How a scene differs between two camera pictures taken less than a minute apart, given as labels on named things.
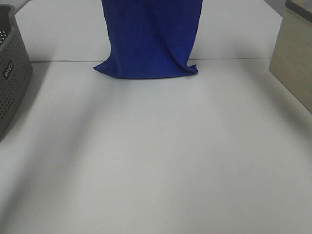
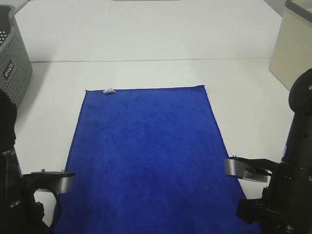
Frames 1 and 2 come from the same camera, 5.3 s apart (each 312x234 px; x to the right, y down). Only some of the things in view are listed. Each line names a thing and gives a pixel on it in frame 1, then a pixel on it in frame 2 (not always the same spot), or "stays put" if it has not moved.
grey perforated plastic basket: [15, 69] stays put
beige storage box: [291, 62] stays put
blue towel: [149, 39] -> [151, 160]
